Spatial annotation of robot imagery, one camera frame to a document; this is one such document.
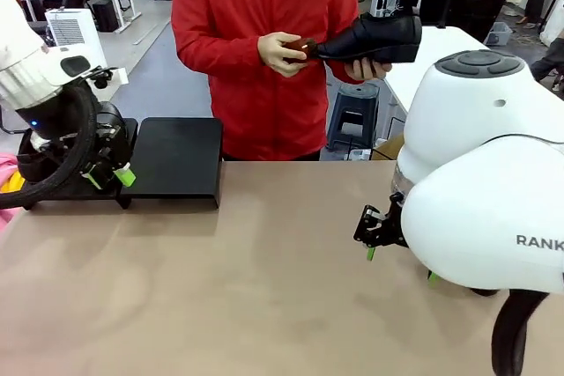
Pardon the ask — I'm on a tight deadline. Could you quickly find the grey storage bin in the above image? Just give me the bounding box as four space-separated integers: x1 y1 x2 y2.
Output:
482 21 515 48

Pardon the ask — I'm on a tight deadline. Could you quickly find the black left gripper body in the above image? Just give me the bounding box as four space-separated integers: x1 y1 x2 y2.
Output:
19 100 101 166

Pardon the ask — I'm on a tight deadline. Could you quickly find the brown shoe brush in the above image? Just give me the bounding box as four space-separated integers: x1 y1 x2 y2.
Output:
284 37 320 63

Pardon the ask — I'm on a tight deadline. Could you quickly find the person's right forearm red sleeve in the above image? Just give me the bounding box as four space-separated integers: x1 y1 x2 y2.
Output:
175 18 266 83

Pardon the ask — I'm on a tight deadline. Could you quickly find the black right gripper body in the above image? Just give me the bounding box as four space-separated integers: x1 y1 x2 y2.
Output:
386 192 412 248

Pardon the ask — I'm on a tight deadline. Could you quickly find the left arm black cable sleeve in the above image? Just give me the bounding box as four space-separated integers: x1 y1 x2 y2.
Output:
0 85 100 212

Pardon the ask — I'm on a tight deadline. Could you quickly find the pink fabric item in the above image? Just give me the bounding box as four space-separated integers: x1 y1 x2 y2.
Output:
0 151 24 234

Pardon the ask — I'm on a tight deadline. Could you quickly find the white table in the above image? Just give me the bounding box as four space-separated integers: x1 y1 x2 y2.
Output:
382 26 493 118

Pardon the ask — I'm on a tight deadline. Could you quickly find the person's right hand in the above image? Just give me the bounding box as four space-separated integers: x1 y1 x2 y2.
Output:
257 31 308 79

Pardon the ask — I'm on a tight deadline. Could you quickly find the yellow fabric item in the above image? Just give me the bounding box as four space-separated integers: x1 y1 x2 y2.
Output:
0 170 26 195

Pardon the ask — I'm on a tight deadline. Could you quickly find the seated person's dark leg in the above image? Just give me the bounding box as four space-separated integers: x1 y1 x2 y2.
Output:
530 36 564 96

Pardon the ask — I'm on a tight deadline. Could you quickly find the black shoe stand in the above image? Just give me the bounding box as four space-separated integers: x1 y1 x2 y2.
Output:
20 117 138 212
119 116 224 210

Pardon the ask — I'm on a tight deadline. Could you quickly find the white air purifier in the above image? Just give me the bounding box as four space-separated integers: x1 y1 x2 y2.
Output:
45 8 109 76

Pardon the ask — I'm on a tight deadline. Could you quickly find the person in red jacket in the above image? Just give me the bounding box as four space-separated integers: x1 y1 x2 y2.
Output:
170 0 367 162

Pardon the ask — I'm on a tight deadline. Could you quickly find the arm black cable sleeve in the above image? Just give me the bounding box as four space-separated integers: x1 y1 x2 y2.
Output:
490 289 551 376
0 85 100 212

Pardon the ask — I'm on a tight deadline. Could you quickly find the dark plastic stool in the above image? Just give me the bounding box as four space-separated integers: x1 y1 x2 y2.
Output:
326 84 382 153

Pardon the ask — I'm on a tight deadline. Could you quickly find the right arm black cable sleeve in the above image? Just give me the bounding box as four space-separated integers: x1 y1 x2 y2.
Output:
490 289 551 376

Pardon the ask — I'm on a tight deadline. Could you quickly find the person's left hand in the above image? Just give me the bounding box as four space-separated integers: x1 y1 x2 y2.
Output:
343 59 393 84

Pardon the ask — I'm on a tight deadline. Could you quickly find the black computer tower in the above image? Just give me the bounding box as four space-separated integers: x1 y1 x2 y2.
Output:
92 0 120 33

